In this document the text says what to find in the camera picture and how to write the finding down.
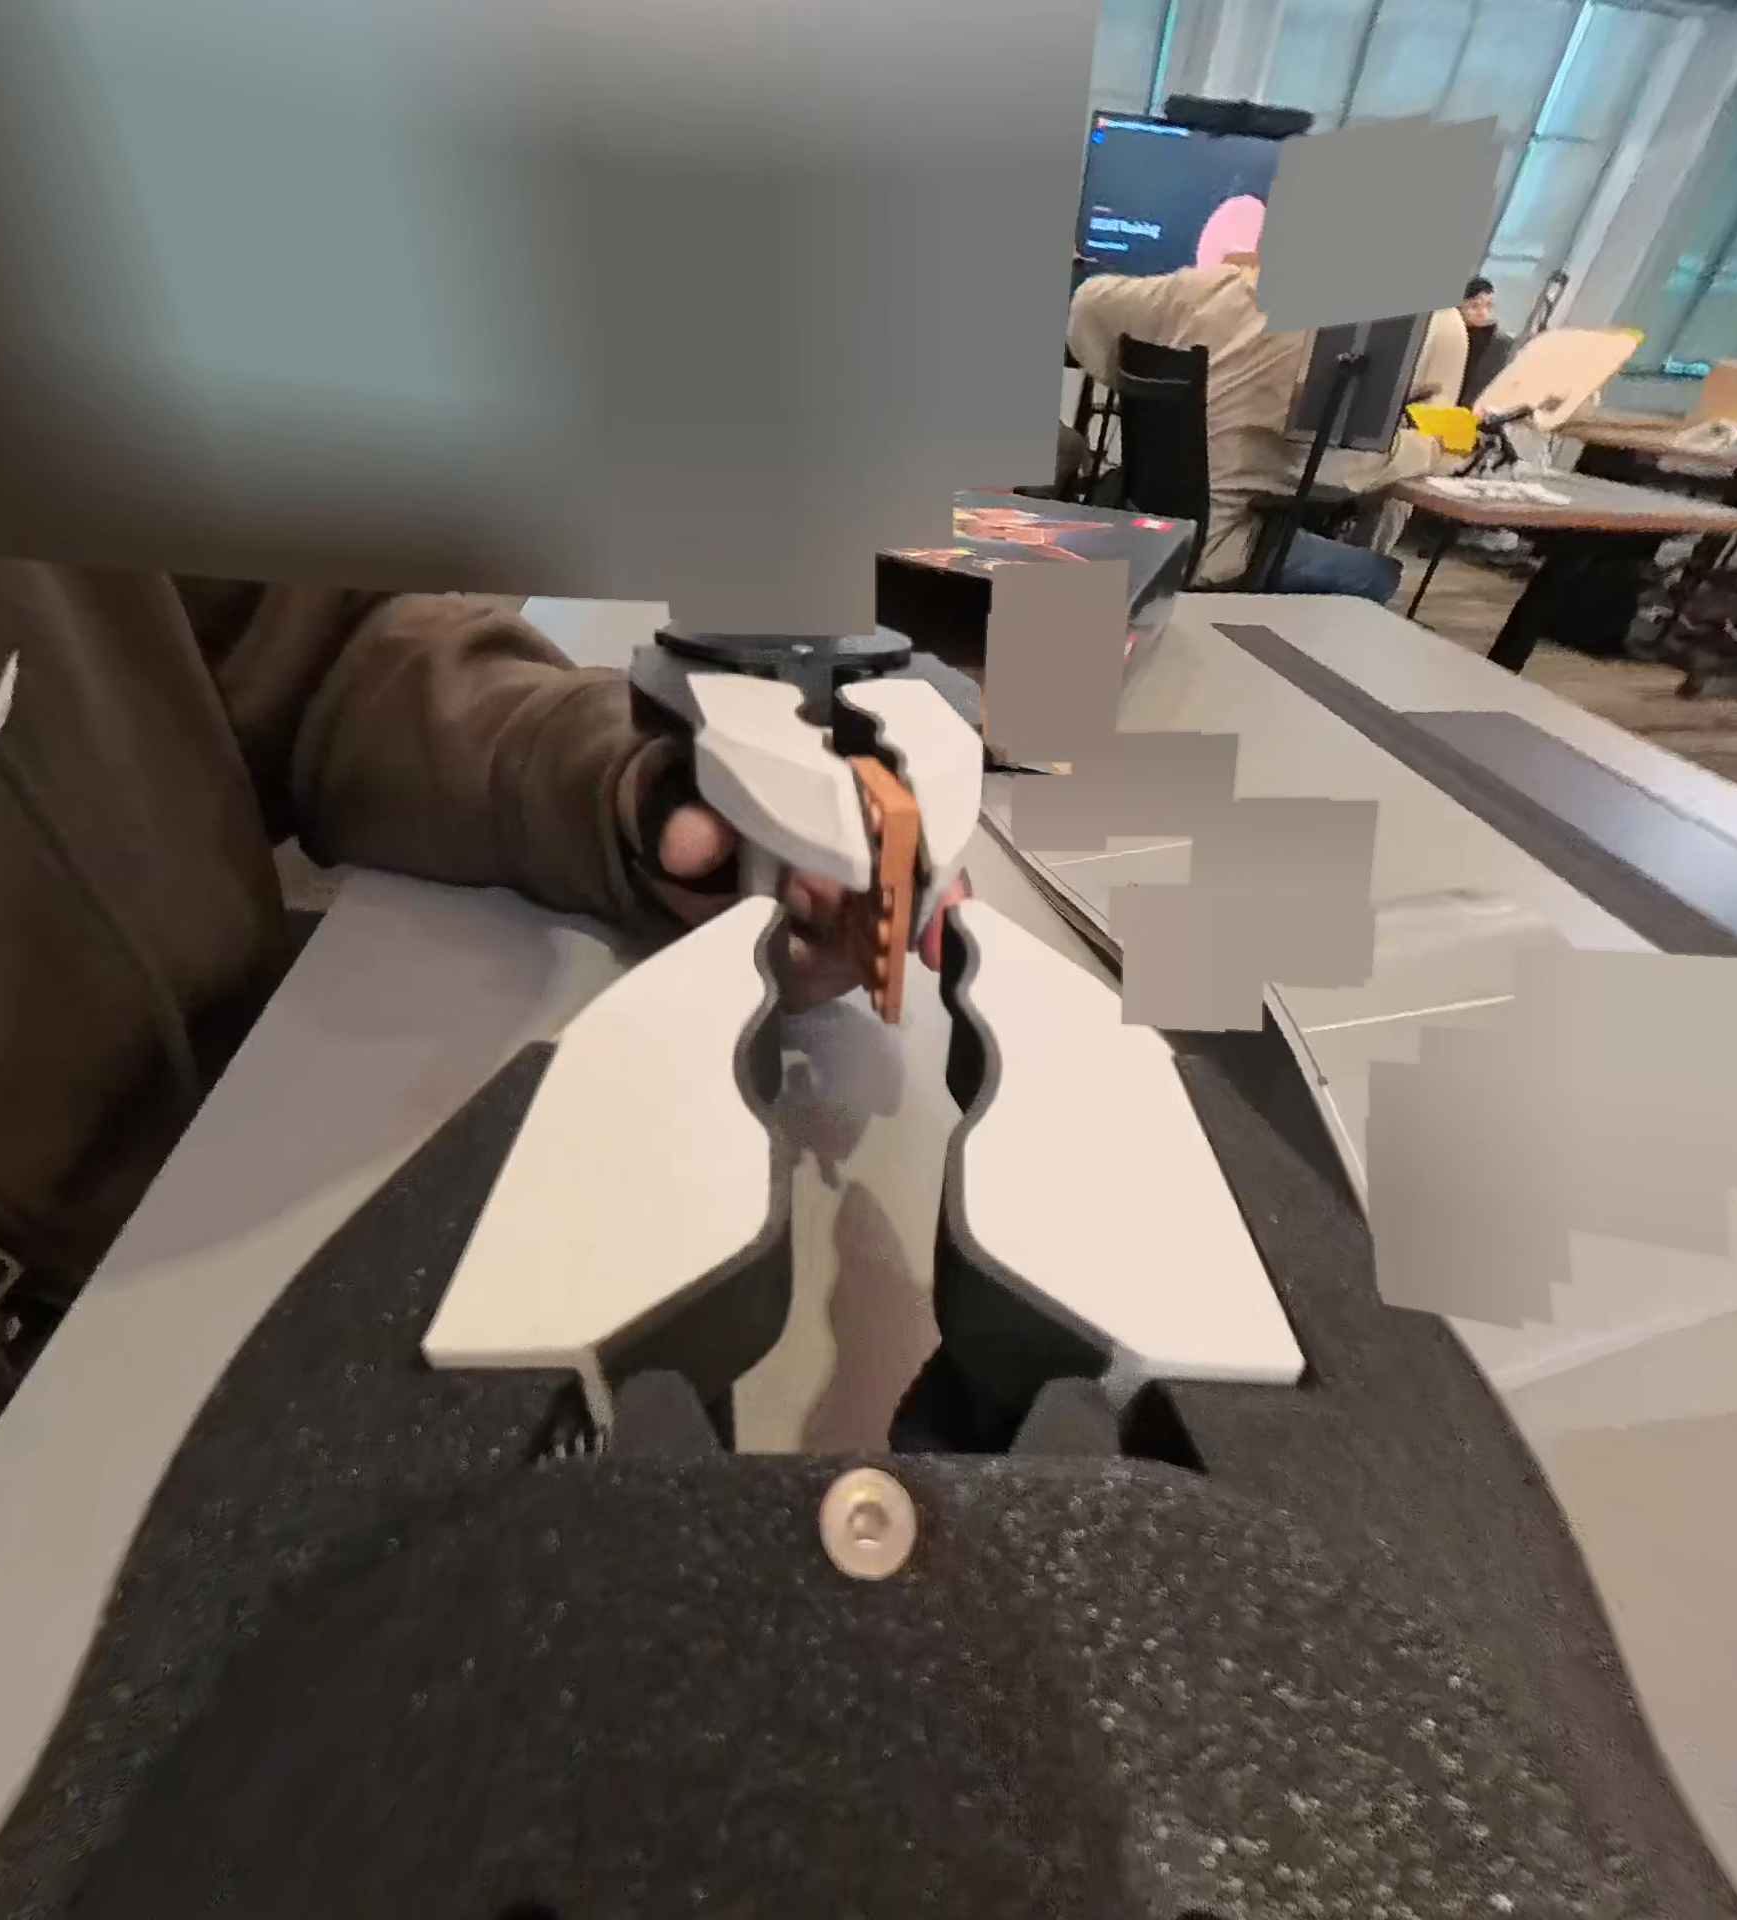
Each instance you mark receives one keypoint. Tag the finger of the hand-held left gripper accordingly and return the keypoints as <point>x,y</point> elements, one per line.
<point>942,780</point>
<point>770,780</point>

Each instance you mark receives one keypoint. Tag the person's left hand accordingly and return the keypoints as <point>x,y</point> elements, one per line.
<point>694,848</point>

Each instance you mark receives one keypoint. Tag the black monitor on stand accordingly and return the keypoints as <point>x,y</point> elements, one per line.
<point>1354,381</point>

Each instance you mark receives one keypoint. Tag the large dark wall screen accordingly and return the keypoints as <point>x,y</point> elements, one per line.
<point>1153,197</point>

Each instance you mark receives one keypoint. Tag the open instruction booklet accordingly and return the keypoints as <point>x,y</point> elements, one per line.
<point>1318,1049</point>

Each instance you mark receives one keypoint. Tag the dark toy set box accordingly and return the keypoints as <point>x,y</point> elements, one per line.
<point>1063,526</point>

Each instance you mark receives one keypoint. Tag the square brown toy brick plate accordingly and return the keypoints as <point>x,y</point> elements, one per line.
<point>884,901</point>

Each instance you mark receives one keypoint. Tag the black office chair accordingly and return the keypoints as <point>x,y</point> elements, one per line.
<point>1161,450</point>

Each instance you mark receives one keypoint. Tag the grey office table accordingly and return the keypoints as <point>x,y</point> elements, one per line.
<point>1589,511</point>

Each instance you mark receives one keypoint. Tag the person's left forearm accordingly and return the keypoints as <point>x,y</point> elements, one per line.
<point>432,751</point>

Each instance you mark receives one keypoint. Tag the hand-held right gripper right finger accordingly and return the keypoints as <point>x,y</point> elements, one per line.
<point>1124,1200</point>

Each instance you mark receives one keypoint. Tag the tan wooden chair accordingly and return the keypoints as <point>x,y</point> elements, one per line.
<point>1557,376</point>

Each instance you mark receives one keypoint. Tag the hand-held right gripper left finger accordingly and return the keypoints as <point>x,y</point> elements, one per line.
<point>612,1185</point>

